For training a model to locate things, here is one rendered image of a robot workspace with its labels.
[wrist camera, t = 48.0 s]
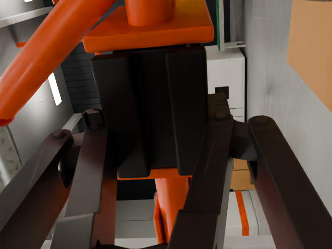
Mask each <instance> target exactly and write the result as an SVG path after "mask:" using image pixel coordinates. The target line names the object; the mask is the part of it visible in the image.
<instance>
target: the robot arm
mask: <svg viewBox="0 0 332 249"><path fill-rule="evenodd" d="M208 105H209V123H208V124H207V125H206V128H205V132H204V135H203V139H202V142H201V146H200V150H199V153H198V157H197V161H196V164H195V168H194V171H193V175H192V179H191V182H190V186H189V189H188V193H187V197H186V200H185V204H184V207H183V209H180V210H179V211H178V213H177V215H176V219H175V222H174V226H173V229H172V232H171V236H170V239H169V243H166V244H158V245H154V246H149V247H145V248H141V249H223V246H224V237H225V228H226V219H227V210H228V202H229V193H230V184H231V176H232V169H234V159H240V160H246V161H247V165H248V168H249V171H250V174H251V177H252V180H253V183H254V186H255V189H256V191H257V194H258V197H259V200H260V203H261V206H262V209H263V212H264V215H265V217H266V220H267V223H268V226H269V229H270V232H271V235H272V238H273V241H274V243H275V246H276V249H332V217H331V215H330V213H329V212H328V210H327V208H326V207H325V205H324V203H323V202H322V200H321V198H320V196H319V195H318V193H317V191H316V190H315V188H314V186H313V185H312V183H311V181H310V180H309V178H308V176H307V175H306V173H305V171H304V169H303V168H302V166H301V164H300V163H299V161H298V159H297V158H296V156H295V154H294V153H293V151H292V149H291V147H290V146H289V144H288V143H287V141H286V139H285V137H284V136H283V134H282V132H281V131H280V129H279V127H278V126H277V124H276V122H275V121H274V120H273V119H272V118H271V117H268V116H264V115H261V116H253V117H251V118H249V120H248V123H244V122H239V121H237V120H235V119H233V115H231V113H230V109H229V105H228V101H227V96H226V95H224V94H223V93H213V94H208ZM82 118H83V123H84V126H85V130H84V132H82V133H79V134H75V135H72V133H71V131H70V130H68V129H58V130H56V131H54V132H52V133H51V134H50V135H48V136H47V138H46V139H45V140H44V141H43V142H42V144H41V145H40V146H39V147H38V148H37V149H36V150H35V152H34V153H33V154H32V155H31V156H30V158H29V159H28V160H27V161H26V162H25V164H24V165H23V166H22V167H21V168H20V170H19V171H18V172H17V173H16V175H15V176H14V177H13V178H12V179H11V180H10V182H9V183H8V184H7V185H6V186H5V188H4V189H3V190H2V191H1V192H0V249H41V247H42V245H43V244H44V242H45V240H46V238H47V236H48V234H49V233H50V231H51V229H52V227H53V225H54V223H55V221H56V220H57V221H56V223H55V227H54V231H53V234H52V238H51V242H50V246H49V249H128V248H124V247H120V246H116V245H115V223H116V198H117V173H118V168H117V164H116V162H115V161H114V157H113V153H112V149H111V145H110V136H109V133H108V130H107V129H106V125H105V121H104V117H103V113H102V109H101V108H92V109H89V110H86V111H85V112H83V113H82ZM67 200H68V203H67V208H66V212H65V216H64V217H63V218H59V219H57V218H58V216H59V214H60V212H61V210H62V209H63V207H64V205H65V203H66V202H67Z"/></svg>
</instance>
